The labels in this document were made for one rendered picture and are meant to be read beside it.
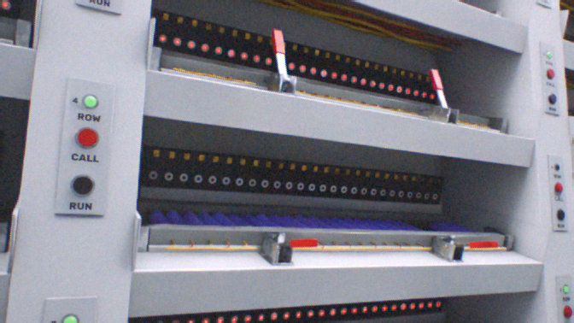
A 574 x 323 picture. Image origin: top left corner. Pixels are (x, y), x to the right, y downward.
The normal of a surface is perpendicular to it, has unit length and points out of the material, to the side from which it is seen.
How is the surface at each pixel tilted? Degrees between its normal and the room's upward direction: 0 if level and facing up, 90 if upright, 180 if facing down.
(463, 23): 107
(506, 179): 90
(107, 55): 90
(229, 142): 90
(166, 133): 90
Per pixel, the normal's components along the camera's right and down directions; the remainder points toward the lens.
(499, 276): 0.44, 0.16
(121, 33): 0.47, -0.13
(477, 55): -0.88, -0.09
